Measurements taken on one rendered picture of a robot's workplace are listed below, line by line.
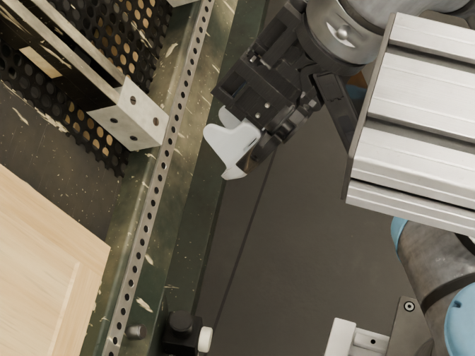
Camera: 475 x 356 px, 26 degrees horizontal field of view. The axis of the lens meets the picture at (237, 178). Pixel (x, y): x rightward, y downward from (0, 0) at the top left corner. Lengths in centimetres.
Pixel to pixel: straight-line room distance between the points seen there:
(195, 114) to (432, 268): 72
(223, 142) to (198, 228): 157
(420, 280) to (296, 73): 51
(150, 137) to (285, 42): 90
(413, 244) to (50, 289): 58
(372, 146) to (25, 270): 115
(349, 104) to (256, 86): 8
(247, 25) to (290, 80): 197
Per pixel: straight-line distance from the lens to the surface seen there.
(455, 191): 48
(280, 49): 89
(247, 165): 96
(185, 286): 247
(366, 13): 83
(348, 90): 89
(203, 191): 258
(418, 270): 135
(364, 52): 85
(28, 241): 160
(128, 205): 175
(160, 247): 178
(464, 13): 86
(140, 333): 168
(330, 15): 84
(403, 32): 52
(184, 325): 177
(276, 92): 90
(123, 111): 172
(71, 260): 166
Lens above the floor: 243
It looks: 60 degrees down
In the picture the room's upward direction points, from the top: straight up
